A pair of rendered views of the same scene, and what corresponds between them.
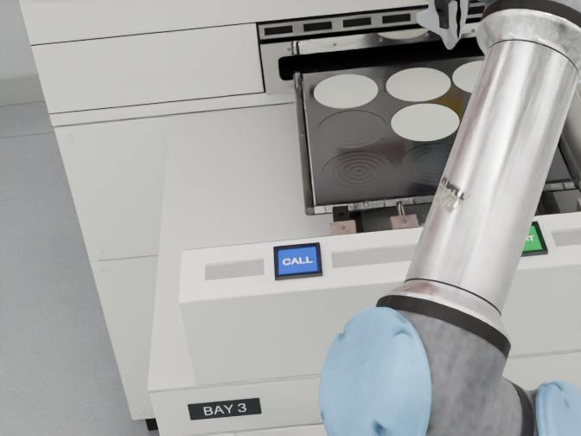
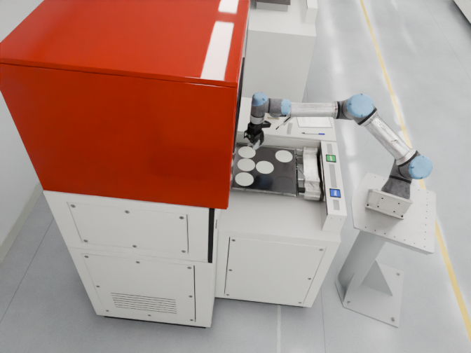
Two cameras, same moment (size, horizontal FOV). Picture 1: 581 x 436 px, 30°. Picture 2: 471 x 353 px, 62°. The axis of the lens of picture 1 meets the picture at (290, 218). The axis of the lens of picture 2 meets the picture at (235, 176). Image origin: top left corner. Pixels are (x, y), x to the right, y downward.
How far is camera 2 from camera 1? 214 cm
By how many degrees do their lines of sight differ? 64
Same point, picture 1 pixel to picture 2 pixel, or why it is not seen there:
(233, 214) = (275, 218)
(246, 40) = not seen: hidden behind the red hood
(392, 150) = (276, 175)
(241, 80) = not seen: hidden behind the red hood
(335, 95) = (246, 181)
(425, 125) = (265, 167)
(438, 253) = (405, 148)
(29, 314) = not seen: outside the picture
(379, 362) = (425, 162)
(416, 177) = (288, 174)
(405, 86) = (246, 167)
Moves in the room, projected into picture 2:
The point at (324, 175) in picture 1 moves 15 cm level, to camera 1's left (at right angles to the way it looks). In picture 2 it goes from (284, 189) to (284, 211)
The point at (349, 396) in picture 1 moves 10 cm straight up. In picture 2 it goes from (424, 169) to (433, 155)
